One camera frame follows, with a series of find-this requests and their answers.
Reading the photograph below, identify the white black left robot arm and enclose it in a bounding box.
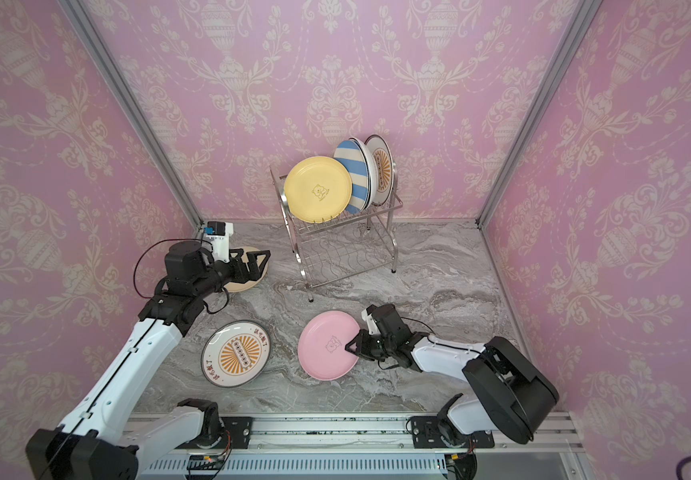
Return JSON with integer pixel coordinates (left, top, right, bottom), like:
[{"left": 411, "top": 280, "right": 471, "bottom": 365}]
[{"left": 25, "top": 239, "right": 271, "bottom": 479}]

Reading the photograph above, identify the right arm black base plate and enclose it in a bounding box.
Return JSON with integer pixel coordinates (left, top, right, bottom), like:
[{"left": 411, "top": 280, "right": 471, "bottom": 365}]
[{"left": 407, "top": 415, "right": 495, "bottom": 450}]

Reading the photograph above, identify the small circuit board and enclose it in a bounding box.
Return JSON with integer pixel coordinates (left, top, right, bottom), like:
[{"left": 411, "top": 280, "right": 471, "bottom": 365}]
[{"left": 187, "top": 455, "right": 225, "bottom": 472}]

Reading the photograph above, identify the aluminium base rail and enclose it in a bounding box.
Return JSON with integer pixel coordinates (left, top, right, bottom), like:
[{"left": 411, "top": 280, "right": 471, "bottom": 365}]
[{"left": 124, "top": 412, "right": 595, "bottom": 479}]

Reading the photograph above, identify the left aluminium corner post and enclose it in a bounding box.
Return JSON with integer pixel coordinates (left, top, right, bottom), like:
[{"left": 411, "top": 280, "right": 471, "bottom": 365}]
[{"left": 58, "top": 0, "right": 203, "bottom": 230}]

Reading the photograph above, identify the cream plate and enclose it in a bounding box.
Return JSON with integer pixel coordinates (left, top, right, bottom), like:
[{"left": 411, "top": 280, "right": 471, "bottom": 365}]
[{"left": 226, "top": 246, "right": 270, "bottom": 294}]

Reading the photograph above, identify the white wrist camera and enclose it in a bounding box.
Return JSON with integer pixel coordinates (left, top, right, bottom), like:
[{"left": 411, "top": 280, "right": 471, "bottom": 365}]
[
  {"left": 361, "top": 308, "right": 381, "bottom": 336},
  {"left": 203, "top": 220, "right": 234, "bottom": 263}
]

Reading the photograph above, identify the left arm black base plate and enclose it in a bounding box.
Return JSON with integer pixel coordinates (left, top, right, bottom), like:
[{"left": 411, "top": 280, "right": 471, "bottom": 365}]
[{"left": 177, "top": 416, "right": 254, "bottom": 451}]

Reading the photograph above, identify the aluminium corner post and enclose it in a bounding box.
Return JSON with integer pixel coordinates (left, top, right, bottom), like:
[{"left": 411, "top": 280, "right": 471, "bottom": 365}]
[
  {"left": 58, "top": 0, "right": 203, "bottom": 230},
  {"left": 477, "top": 0, "right": 603, "bottom": 231}
]

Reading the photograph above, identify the chrome two-tier dish rack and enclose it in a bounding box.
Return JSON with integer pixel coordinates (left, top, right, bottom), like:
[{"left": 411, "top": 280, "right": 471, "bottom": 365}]
[{"left": 270, "top": 168, "right": 403, "bottom": 301}]

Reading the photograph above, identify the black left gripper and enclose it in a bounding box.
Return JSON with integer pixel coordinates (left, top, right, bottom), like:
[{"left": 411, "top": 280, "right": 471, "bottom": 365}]
[{"left": 192, "top": 247, "right": 270, "bottom": 301}]

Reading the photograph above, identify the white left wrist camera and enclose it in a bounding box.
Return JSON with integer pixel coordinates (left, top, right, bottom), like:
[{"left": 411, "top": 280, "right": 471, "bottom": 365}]
[{"left": 203, "top": 220, "right": 234, "bottom": 263}]

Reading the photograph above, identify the orange sunburst plate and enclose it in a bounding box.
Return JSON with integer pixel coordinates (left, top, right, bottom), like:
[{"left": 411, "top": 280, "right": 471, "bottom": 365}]
[
  {"left": 365, "top": 134, "right": 395, "bottom": 206},
  {"left": 201, "top": 320, "right": 272, "bottom": 388}
]

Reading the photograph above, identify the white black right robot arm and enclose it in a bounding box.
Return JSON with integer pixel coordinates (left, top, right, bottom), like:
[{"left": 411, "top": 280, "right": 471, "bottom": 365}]
[{"left": 345, "top": 304, "right": 559, "bottom": 446}]

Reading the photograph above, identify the pink plate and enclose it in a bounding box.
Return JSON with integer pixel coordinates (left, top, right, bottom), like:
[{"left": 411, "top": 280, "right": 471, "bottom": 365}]
[{"left": 298, "top": 310, "right": 359, "bottom": 381}]

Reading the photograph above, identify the black white floral plate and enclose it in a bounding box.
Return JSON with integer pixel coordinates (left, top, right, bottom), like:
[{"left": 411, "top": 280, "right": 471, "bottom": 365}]
[{"left": 351, "top": 137, "right": 379, "bottom": 209}]

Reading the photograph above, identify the yellow plate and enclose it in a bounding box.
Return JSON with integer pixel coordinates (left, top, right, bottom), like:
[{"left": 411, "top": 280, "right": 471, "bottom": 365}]
[{"left": 284, "top": 156, "right": 353, "bottom": 223}]

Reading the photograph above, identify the right aluminium corner post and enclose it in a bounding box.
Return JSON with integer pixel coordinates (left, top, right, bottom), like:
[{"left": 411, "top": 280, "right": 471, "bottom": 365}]
[{"left": 477, "top": 0, "right": 603, "bottom": 231}]

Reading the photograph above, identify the blue white striped plate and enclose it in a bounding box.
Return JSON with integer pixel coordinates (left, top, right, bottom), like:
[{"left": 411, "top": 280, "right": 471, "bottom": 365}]
[{"left": 334, "top": 139, "right": 371, "bottom": 215}]

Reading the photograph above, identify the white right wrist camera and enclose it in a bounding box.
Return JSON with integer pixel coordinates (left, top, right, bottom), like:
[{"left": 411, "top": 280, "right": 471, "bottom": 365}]
[{"left": 361, "top": 308, "right": 381, "bottom": 336}]

